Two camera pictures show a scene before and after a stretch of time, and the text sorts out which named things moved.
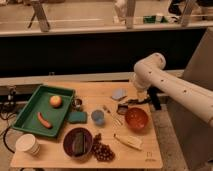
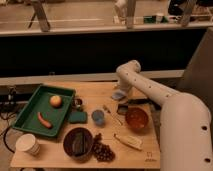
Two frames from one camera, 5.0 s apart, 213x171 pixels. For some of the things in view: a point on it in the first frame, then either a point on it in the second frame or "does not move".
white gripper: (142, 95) → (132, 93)
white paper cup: (27, 142) does not move
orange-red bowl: (136, 120) does not move
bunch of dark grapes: (102, 151) does not move
